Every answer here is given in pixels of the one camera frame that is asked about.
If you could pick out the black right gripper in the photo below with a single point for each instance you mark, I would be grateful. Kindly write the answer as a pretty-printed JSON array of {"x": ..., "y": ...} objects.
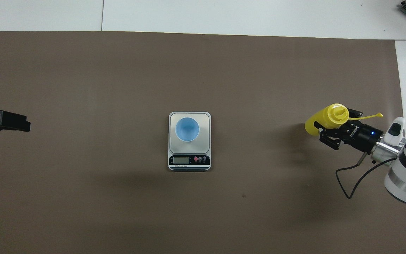
[{"x": 361, "y": 137}]

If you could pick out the yellow squeeze seasoning bottle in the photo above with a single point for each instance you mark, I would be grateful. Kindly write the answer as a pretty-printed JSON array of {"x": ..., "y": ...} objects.
[{"x": 324, "y": 116}]

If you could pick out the light blue plastic cup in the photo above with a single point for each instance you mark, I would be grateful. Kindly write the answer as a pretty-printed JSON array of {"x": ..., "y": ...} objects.
[{"x": 187, "y": 129}]

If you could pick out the silver digital kitchen scale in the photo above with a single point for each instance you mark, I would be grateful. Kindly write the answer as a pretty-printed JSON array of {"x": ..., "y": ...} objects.
[{"x": 189, "y": 160}]

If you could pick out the brown paper table mat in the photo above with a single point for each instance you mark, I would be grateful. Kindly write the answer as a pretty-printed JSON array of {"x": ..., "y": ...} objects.
[{"x": 203, "y": 77}]

